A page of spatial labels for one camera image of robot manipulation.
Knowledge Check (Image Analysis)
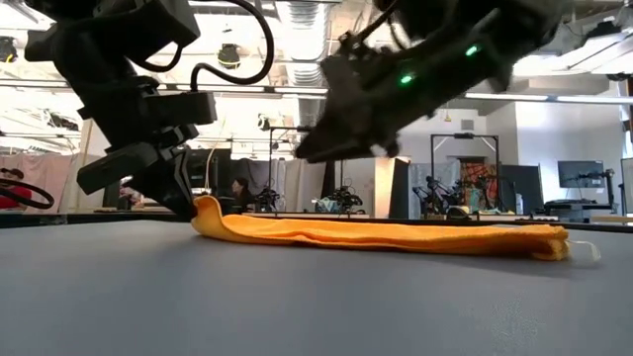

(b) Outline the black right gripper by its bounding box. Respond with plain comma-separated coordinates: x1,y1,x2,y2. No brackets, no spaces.
295,9,515,164

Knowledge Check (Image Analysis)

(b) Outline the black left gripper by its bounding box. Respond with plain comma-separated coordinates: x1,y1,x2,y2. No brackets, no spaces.
51,54,199,223

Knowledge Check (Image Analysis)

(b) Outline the orange microfibre towel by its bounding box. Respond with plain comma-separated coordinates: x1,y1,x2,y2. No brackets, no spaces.
191,194,602,262

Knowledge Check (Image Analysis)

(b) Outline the large black screen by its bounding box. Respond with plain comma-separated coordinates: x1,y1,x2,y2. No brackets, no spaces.
187,147,233,199

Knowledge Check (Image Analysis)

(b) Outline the tall black panel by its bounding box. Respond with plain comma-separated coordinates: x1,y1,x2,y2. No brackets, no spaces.
388,157,411,220

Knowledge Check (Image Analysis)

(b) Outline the person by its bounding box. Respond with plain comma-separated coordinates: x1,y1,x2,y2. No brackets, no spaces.
0,166,32,211
230,176,254,213

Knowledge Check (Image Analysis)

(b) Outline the red orange patterned poster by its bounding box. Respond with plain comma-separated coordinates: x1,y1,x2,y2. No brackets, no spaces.
460,161,498,212

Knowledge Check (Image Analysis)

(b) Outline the black ceiling device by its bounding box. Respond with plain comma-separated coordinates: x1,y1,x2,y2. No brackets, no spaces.
217,43,242,69

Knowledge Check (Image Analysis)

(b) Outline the long ceiling light strip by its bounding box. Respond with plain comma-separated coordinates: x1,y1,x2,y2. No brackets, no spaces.
0,78,633,105

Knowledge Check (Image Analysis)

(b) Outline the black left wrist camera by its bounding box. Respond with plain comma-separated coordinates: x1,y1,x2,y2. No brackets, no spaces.
142,91,218,128

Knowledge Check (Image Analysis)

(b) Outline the silver round ventilation duct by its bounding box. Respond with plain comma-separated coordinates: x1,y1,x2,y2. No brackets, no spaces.
274,0,331,131

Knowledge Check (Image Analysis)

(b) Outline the black cable loop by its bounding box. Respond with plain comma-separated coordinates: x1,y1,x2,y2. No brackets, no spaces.
0,178,55,210

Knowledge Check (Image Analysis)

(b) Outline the black left camera cable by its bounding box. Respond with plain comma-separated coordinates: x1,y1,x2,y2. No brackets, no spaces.
126,0,276,90

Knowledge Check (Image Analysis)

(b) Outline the black wall monitor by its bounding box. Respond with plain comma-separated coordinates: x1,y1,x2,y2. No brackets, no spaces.
558,160,605,190

